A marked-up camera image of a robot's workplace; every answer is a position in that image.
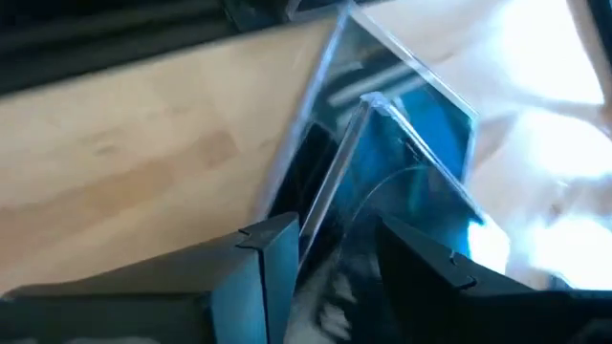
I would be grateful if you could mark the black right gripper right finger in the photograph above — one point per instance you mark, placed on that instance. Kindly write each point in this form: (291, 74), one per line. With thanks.
(468, 310)

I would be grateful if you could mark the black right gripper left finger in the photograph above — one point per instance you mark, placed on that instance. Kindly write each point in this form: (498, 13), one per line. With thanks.
(143, 296)

